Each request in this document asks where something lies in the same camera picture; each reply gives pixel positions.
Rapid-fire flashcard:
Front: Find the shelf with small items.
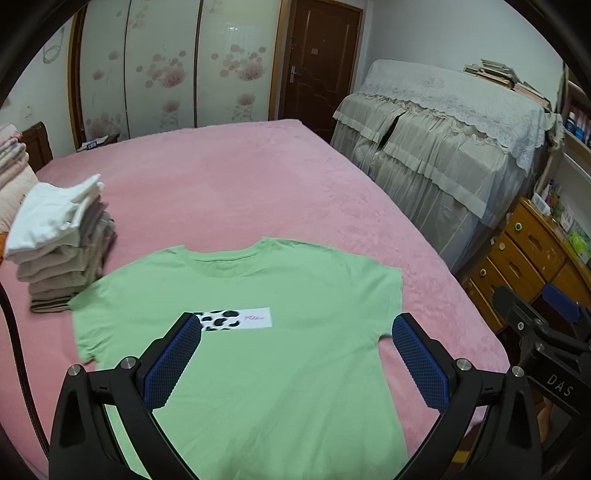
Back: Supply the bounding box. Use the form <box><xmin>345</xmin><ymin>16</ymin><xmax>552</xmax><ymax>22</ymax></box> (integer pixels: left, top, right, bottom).
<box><xmin>536</xmin><ymin>67</ymin><xmax>590</xmax><ymax>265</ymax></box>

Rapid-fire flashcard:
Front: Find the pink bed blanket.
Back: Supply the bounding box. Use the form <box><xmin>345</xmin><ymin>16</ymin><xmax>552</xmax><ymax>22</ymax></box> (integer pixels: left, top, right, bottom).
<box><xmin>1</xmin><ymin>120</ymin><xmax>509</xmax><ymax>457</ymax></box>

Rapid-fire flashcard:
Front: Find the folded pink quilts pile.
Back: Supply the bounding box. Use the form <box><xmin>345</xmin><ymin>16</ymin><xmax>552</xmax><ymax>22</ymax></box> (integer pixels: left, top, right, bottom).
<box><xmin>0</xmin><ymin>124</ymin><xmax>38</xmax><ymax>254</ymax></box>

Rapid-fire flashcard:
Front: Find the wooden drawer cabinet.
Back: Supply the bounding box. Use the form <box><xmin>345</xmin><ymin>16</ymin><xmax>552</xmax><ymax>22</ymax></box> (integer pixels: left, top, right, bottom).
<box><xmin>463</xmin><ymin>198</ymin><xmax>590</xmax><ymax>333</ymax></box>

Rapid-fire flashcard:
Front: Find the floral sliding wardrobe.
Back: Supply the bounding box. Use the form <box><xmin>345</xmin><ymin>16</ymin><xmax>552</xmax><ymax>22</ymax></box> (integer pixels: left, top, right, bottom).
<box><xmin>67</xmin><ymin>1</ymin><xmax>288</xmax><ymax>146</ymax></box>

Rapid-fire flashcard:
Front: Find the dark wooden headboard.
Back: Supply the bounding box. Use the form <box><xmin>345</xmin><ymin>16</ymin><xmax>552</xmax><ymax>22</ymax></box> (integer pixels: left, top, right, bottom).
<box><xmin>22</xmin><ymin>122</ymin><xmax>53</xmax><ymax>172</ymax></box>

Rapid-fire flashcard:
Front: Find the lace-covered piano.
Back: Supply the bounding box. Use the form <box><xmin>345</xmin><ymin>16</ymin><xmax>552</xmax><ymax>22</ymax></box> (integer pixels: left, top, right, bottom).
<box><xmin>331</xmin><ymin>60</ymin><xmax>564</xmax><ymax>272</ymax></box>

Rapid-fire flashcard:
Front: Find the dark brown wooden door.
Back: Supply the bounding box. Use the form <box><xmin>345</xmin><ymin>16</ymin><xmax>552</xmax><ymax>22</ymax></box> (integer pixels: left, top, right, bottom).
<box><xmin>279</xmin><ymin>0</ymin><xmax>363</xmax><ymax>142</ymax></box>

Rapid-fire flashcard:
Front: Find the stack of folded clothes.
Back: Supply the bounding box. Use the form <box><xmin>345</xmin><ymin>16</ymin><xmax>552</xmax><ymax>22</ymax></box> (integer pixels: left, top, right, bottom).
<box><xmin>3</xmin><ymin>174</ymin><xmax>116</xmax><ymax>314</ymax></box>

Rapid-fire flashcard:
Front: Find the stack of books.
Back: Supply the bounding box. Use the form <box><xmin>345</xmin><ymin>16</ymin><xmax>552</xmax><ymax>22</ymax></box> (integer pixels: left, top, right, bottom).
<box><xmin>464</xmin><ymin>59</ymin><xmax>552</xmax><ymax>112</ymax></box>

